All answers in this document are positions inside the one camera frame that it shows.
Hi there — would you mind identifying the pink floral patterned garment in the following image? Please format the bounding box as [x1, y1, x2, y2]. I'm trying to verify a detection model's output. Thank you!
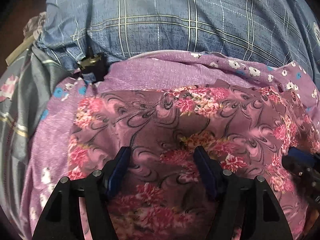
[68, 83, 319, 239]

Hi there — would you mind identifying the purple floral blanket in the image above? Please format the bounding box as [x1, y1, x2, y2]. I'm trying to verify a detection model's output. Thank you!
[20, 51, 319, 239]

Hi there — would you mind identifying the grey floral bed sheet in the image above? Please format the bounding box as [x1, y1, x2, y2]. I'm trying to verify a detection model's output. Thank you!
[1, 45, 69, 236]

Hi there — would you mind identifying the purple scrunchie cloth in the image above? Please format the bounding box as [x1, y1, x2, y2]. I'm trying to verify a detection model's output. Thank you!
[23, 11, 47, 40]

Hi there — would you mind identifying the brown wooden headboard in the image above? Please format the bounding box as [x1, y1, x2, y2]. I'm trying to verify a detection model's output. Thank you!
[1, 0, 46, 75]

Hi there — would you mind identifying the blue plaid quilt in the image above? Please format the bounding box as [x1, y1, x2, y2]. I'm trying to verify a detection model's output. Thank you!
[37, 0, 319, 83]

